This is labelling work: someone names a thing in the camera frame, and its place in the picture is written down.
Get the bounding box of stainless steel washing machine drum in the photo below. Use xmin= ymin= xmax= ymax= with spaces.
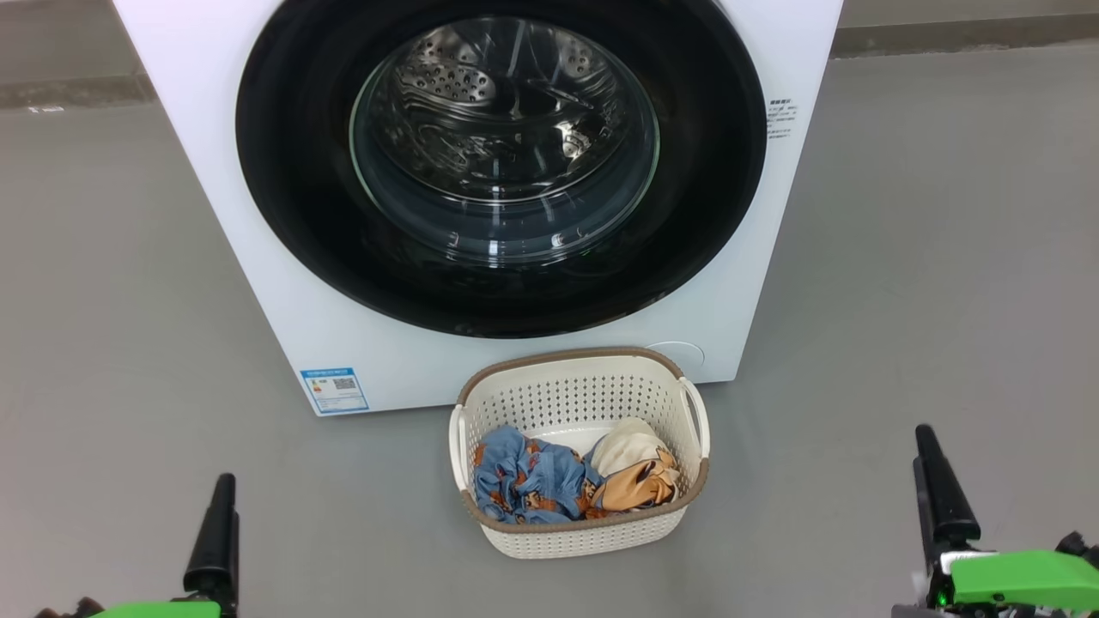
xmin=369 ymin=17 xmax=645 ymax=207

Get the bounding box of blue energy label sticker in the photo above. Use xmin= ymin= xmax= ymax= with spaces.
xmin=300 ymin=367 xmax=370 ymax=415

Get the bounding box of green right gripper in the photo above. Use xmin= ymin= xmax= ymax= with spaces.
xmin=891 ymin=424 xmax=1099 ymax=618

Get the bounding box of blue cartoon print garment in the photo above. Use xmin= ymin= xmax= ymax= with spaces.
xmin=472 ymin=425 xmax=602 ymax=526

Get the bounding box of cream perforated laundry basket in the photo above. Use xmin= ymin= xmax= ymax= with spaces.
xmin=447 ymin=347 xmax=712 ymax=560

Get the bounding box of white front-load washing machine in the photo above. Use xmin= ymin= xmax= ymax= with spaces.
xmin=112 ymin=0 xmax=847 ymax=419

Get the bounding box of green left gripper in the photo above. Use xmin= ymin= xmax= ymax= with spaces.
xmin=86 ymin=473 xmax=240 ymax=618

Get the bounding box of round white filter cover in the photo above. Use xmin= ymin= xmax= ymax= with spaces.
xmin=644 ymin=341 xmax=707 ymax=374

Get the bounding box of black round washer door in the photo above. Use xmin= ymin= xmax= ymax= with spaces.
xmin=234 ymin=0 xmax=768 ymax=340

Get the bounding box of cream orange cartoon garment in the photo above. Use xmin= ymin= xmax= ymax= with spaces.
xmin=582 ymin=417 xmax=683 ymax=518

